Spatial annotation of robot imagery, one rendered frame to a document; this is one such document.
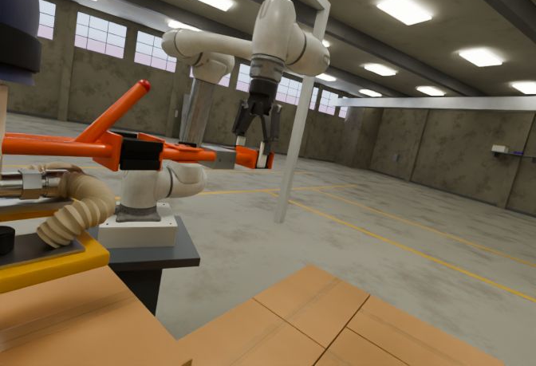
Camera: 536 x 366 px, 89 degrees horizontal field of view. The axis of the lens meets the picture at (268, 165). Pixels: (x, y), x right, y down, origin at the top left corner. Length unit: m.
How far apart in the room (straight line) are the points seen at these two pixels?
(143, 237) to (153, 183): 0.23
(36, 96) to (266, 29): 14.17
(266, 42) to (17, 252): 0.62
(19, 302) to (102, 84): 13.86
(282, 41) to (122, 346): 0.71
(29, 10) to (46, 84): 14.24
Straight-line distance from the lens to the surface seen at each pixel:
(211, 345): 1.20
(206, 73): 1.27
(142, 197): 1.30
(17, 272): 0.40
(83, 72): 14.51
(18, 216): 0.58
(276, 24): 0.76
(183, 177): 1.34
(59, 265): 0.41
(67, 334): 0.63
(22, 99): 14.83
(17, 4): 0.42
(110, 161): 0.51
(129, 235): 1.30
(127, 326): 0.63
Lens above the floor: 1.34
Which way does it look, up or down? 7 degrees down
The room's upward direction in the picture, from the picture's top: 11 degrees clockwise
